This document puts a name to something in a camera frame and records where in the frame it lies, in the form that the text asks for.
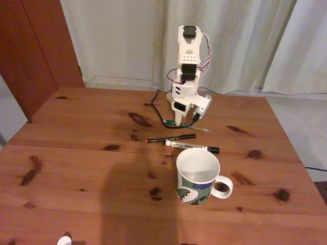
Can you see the thin black marker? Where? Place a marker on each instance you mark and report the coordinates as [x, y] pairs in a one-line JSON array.
[[178, 137]]

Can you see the teal ballpoint pen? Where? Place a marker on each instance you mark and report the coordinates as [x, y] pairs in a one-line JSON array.
[[169, 122]]

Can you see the white mug with green pattern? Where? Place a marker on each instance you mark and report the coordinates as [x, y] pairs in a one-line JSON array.
[[191, 194]]

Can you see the grey oval camera box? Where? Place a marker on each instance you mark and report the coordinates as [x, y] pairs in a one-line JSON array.
[[203, 104]]

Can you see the brown wooden cabinet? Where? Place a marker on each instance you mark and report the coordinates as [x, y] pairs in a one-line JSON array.
[[30, 51]]

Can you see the white marker with black cap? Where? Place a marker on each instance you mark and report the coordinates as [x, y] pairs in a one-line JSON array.
[[189, 146]]

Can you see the small white round tag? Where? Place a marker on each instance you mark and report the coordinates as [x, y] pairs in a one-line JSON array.
[[64, 241]]

